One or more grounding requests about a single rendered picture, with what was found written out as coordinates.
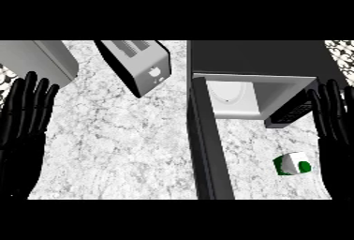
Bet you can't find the dark grey microwave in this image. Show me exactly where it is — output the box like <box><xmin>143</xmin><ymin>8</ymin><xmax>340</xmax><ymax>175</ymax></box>
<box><xmin>185</xmin><ymin>40</ymin><xmax>348</xmax><ymax>129</ymax></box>

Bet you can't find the grey box appliance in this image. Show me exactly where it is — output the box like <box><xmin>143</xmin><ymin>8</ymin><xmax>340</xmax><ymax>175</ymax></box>
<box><xmin>0</xmin><ymin>40</ymin><xmax>79</xmax><ymax>87</ymax></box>

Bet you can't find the green and white milk carton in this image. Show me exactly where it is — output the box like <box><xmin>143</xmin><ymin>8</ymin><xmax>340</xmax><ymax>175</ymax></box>
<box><xmin>272</xmin><ymin>151</ymin><xmax>314</xmax><ymax>176</ymax></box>

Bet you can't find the silver toaster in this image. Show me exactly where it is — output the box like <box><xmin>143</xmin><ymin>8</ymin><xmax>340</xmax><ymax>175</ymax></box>
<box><xmin>92</xmin><ymin>40</ymin><xmax>172</xmax><ymax>98</ymax></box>

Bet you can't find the dark grey microwave door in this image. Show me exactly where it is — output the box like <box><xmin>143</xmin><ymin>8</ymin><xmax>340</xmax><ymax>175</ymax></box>
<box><xmin>185</xmin><ymin>76</ymin><xmax>236</xmax><ymax>201</ymax></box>

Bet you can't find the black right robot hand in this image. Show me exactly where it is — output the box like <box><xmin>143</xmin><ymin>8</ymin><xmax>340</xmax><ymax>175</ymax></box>
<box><xmin>306</xmin><ymin>78</ymin><xmax>354</xmax><ymax>201</ymax></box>

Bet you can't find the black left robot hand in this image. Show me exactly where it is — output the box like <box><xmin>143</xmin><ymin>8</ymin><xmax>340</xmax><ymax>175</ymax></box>
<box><xmin>0</xmin><ymin>70</ymin><xmax>60</xmax><ymax>201</ymax></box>

